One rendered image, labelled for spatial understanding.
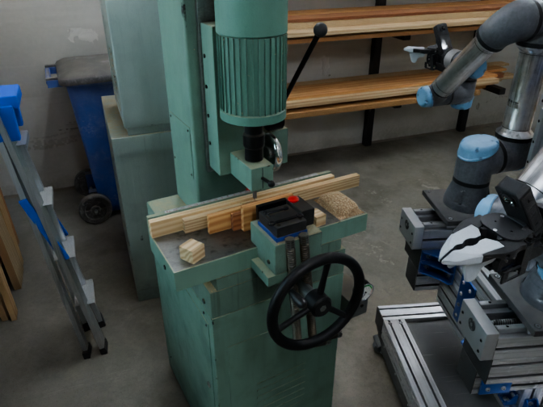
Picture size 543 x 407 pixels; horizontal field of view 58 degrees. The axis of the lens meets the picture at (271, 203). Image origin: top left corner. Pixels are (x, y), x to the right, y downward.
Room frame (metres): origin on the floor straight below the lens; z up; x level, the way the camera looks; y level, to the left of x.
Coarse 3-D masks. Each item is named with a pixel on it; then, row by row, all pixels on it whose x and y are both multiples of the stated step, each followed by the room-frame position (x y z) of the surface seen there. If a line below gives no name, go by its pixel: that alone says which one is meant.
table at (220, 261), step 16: (320, 208) 1.28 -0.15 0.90; (336, 224) 1.20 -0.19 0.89; (352, 224) 1.23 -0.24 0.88; (160, 240) 1.11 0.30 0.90; (176, 240) 1.11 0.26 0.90; (208, 240) 1.11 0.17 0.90; (224, 240) 1.11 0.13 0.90; (240, 240) 1.11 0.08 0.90; (160, 256) 1.06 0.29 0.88; (176, 256) 1.03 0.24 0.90; (208, 256) 1.03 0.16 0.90; (224, 256) 1.03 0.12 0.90; (240, 256) 1.05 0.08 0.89; (256, 256) 1.07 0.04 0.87; (176, 272) 0.97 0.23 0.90; (192, 272) 0.98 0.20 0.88; (208, 272) 1.01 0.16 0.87; (224, 272) 1.03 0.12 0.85; (256, 272) 1.04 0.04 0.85; (176, 288) 0.96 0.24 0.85
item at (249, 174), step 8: (232, 152) 1.31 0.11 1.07; (240, 152) 1.31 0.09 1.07; (232, 160) 1.30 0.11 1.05; (240, 160) 1.26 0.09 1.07; (264, 160) 1.26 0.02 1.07; (232, 168) 1.30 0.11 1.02; (240, 168) 1.25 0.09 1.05; (248, 168) 1.21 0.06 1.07; (256, 168) 1.20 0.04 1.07; (264, 168) 1.22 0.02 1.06; (272, 168) 1.23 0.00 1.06; (240, 176) 1.26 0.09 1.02; (248, 176) 1.21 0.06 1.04; (256, 176) 1.20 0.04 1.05; (264, 176) 1.22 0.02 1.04; (272, 176) 1.23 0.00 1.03; (248, 184) 1.21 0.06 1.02; (256, 184) 1.20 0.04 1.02; (264, 184) 1.21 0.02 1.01
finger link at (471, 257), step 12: (480, 240) 0.60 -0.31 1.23; (492, 240) 0.60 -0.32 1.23; (456, 252) 0.58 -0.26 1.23; (468, 252) 0.58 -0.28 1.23; (480, 252) 0.57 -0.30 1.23; (444, 264) 0.57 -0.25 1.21; (456, 264) 0.57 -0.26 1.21; (468, 264) 0.57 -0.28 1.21; (480, 264) 0.58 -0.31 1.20; (468, 276) 0.58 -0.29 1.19
